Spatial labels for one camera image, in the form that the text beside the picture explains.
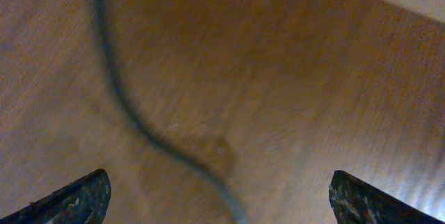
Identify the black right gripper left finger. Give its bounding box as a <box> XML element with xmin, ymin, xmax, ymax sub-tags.
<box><xmin>1</xmin><ymin>168</ymin><xmax>111</xmax><ymax>224</ymax></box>

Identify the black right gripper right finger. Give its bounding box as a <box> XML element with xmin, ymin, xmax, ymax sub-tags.
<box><xmin>329</xmin><ymin>170</ymin><xmax>444</xmax><ymax>224</ymax></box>

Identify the long black cable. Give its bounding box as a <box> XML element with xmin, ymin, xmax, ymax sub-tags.
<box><xmin>90</xmin><ymin>0</ymin><xmax>248</xmax><ymax>224</ymax></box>

